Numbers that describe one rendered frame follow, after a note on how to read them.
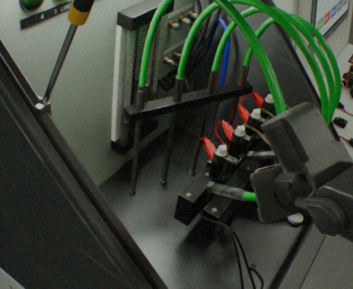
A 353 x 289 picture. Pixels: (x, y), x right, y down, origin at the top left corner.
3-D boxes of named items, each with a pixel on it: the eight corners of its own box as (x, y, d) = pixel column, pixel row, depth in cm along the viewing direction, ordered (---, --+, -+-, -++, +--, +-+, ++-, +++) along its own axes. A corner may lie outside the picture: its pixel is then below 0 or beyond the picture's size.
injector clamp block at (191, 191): (205, 258, 95) (219, 217, 84) (169, 236, 98) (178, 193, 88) (266, 176, 117) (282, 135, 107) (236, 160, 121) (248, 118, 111)
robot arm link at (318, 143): (343, 240, 35) (412, 191, 37) (285, 123, 35) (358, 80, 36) (285, 225, 47) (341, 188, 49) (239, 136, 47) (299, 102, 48)
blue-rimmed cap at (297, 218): (298, 228, 105) (300, 224, 104) (284, 220, 106) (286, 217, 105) (303, 218, 107) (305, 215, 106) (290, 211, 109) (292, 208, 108)
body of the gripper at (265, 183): (247, 173, 54) (266, 174, 47) (316, 155, 56) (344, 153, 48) (258, 221, 54) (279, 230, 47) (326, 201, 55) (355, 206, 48)
